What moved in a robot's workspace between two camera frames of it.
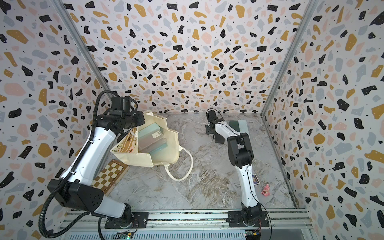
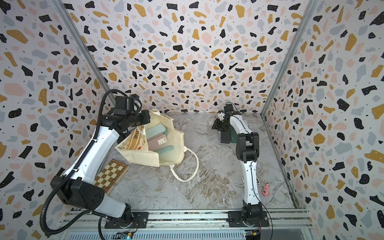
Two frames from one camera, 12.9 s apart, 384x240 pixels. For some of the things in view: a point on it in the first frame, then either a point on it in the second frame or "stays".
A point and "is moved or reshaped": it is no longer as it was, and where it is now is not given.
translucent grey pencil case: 151,141 is moved or reshaped
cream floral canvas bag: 152,144 is moved or reshaped
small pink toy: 266,191 stays
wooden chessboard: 110,176 stays
